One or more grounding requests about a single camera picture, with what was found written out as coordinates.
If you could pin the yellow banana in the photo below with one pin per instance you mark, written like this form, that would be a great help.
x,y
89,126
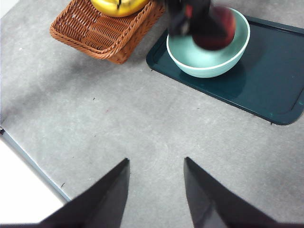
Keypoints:
x,y
118,7

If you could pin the brown wicker basket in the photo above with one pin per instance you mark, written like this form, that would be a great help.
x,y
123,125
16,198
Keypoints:
x,y
95,33

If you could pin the dark rectangular tray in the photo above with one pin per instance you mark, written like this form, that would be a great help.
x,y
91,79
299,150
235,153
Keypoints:
x,y
266,78

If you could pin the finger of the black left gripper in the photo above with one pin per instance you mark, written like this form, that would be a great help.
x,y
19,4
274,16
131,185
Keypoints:
x,y
204,16
177,19

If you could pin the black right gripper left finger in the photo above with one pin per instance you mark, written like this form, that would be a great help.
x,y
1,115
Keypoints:
x,y
104,202

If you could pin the teal ceramic bowl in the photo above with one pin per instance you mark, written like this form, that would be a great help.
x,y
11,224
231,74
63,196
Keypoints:
x,y
206,64

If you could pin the dark red plum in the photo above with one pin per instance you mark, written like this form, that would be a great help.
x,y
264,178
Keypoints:
x,y
213,42

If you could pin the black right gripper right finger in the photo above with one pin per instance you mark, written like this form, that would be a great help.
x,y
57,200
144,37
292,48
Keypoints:
x,y
213,202

